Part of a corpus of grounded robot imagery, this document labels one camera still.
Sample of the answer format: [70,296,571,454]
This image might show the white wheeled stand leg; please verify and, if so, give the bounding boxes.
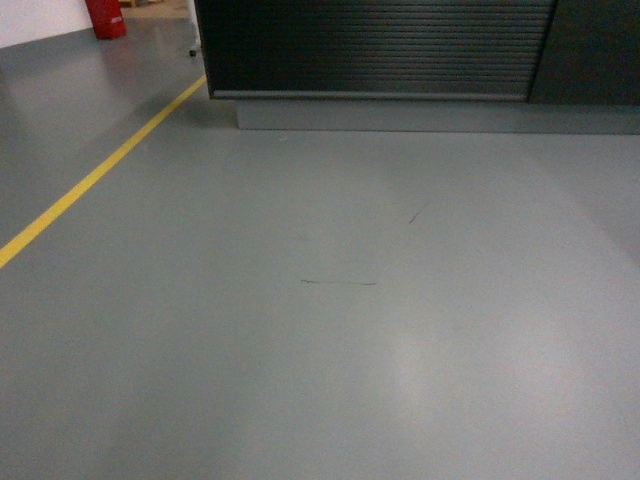
[186,0,201,57]

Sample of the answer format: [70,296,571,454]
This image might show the black slatted checkout counter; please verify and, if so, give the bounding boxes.
[195,1,639,135]

